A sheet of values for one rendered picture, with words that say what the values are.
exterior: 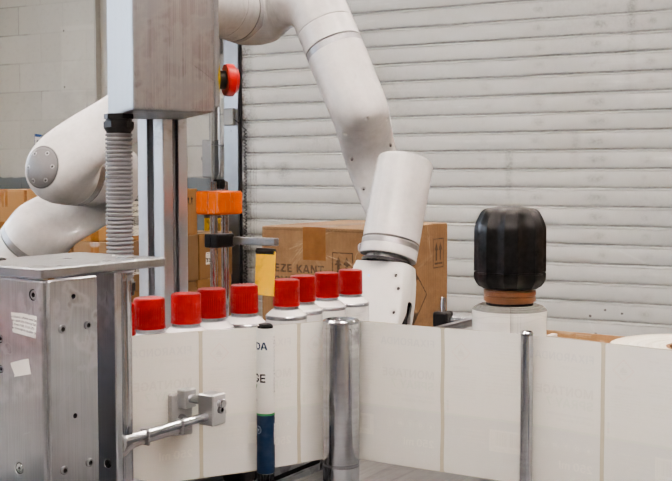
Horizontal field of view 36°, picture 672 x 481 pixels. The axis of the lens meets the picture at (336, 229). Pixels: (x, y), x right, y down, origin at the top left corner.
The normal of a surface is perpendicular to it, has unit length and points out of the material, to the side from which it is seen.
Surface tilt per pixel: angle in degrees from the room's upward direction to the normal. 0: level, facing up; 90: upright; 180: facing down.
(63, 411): 90
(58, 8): 90
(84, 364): 90
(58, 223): 59
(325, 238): 90
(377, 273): 67
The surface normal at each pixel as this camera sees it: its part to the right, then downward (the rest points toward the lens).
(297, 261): -0.55, 0.04
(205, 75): 0.36, 0.05
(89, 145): 0.07, -0.14
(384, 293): -0.52, -0.30
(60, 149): -0.11, -0.30
